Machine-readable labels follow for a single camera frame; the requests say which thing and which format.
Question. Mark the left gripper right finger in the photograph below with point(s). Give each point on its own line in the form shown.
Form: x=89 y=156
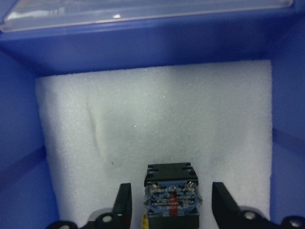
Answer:
x=224 y=208

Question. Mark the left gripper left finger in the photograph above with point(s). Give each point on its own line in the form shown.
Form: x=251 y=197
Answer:
x=122 y=209

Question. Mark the yellow push button switch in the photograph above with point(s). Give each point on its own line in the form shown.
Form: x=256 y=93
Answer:
x=171 y=197

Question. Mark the white foam pad left bin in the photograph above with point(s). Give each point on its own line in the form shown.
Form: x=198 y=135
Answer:
x=102 y=129

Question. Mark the left blue plastic bin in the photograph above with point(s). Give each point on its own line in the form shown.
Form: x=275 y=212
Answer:
x=27 y=200

